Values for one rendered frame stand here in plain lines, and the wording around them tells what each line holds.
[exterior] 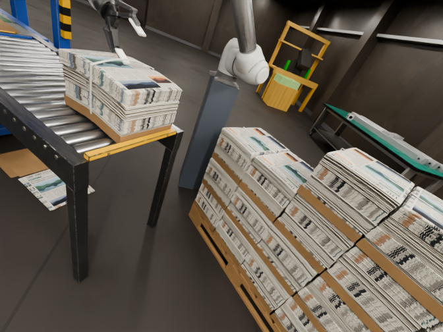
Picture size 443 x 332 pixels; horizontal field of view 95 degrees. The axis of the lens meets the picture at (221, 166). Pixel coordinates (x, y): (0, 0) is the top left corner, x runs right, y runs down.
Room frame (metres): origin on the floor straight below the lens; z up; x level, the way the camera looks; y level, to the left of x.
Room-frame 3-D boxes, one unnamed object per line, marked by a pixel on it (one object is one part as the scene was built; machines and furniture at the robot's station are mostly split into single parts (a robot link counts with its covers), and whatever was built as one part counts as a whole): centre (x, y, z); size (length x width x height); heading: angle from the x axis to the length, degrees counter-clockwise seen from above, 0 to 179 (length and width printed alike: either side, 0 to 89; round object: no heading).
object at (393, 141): (3.99, -2.29, 0.44); 2.46 x 0.92 x 0.89; 19
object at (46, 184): (0.93, 1.01, 0.01); 0.37 x 0.28 x 0.01; 72
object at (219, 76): (1.55, 0.25, 1.03); 0.22 x 0.18 x 0.06; 109
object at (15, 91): (0.87, 0.86, 0.77); 0.47 x 0.05 x 0.05; 162
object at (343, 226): (0.86, -0.58, 0.86); 0.38 x 0.29 x 0.04; 141
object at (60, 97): (0.85, 0.80, 0.77); 0.47 x 0.05 x 0.05; 162
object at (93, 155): (0.70, 0.35, 0.81); 0.43 x 0.03 x 0.02; 162
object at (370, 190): (0.86, -0.59, 0.95); 0.38 x 0.29 x 0.23; 141
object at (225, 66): (1.55, 0.22, 1.17); 0.18 x 0.16 x 0.22; 49
